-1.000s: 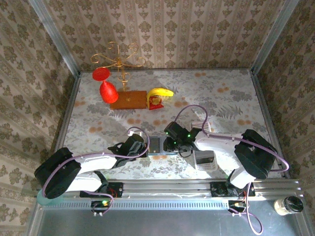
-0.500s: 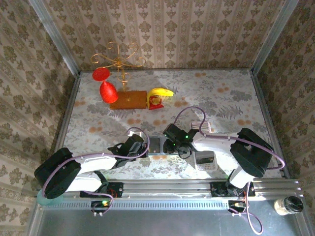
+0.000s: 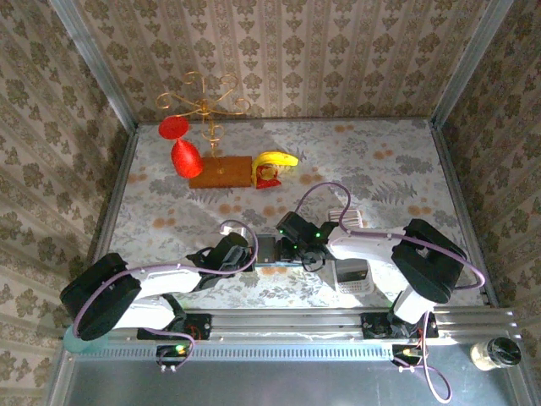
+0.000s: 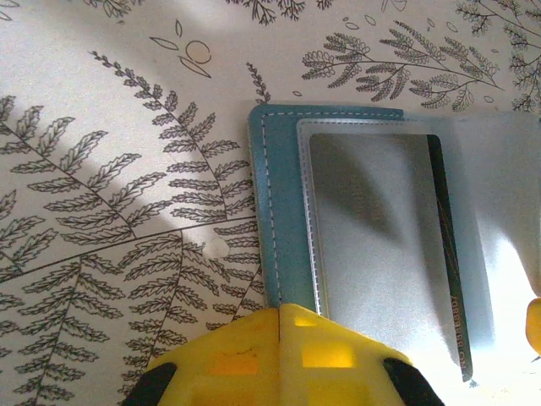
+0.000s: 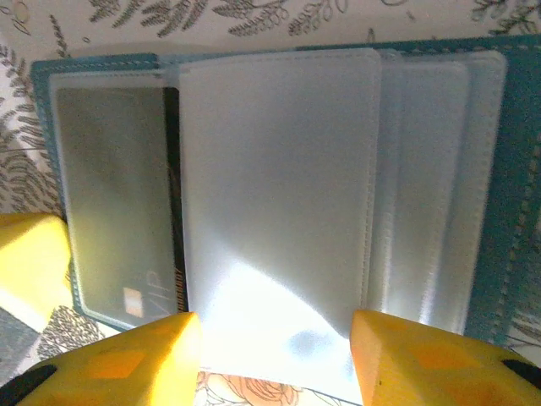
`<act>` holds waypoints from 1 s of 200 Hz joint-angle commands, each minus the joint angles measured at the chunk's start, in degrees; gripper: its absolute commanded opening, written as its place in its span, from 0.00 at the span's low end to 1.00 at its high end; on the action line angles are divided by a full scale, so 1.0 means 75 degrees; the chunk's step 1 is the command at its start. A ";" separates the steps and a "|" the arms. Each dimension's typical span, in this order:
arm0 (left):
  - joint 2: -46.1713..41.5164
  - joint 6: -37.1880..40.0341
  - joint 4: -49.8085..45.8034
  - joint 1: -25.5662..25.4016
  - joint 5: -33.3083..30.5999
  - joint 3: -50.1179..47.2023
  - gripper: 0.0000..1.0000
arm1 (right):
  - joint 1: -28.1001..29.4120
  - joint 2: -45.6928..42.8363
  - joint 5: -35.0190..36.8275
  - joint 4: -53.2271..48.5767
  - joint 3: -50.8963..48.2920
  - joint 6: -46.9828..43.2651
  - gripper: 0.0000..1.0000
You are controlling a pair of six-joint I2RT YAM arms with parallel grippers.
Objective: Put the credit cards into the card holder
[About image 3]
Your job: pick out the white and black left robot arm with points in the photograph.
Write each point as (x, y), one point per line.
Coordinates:
(165, 279)

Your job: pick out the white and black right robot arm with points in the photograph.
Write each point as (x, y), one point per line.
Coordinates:
(372, 249)

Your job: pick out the red and yellow snack packet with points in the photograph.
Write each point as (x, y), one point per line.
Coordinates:
(266, 177)

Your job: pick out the yellow banana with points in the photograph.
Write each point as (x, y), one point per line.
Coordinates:
(274, 159)

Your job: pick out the red plastic wine glass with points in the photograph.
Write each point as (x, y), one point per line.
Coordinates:
(186, 160)

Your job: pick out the black electronics box with LED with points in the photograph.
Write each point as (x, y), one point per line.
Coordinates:
(406, 354)
(169, 353)

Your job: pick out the floral patterned tablecloth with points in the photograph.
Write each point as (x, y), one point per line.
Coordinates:
(380, 139)

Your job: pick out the teal plastic cup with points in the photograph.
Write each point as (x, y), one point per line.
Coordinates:
(84, 347)

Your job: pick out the glass jar with black lid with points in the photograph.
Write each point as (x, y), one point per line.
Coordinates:
(494, 354)

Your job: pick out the aluminium extrusion rail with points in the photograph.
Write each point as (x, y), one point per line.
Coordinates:
(287, 325)

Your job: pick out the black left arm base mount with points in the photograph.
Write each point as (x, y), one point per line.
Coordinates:
(196, 325)

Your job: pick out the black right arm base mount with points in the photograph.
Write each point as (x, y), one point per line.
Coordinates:
(376, 325)

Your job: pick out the aluminium table edge rail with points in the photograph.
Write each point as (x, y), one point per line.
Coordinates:
(112, 211)
(462, 211)

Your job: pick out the grey metal base plate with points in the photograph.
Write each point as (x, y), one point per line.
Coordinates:
(274, 385)

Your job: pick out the aluminium corner post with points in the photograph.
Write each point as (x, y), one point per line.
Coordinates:
(91, 55)
(472, 55)

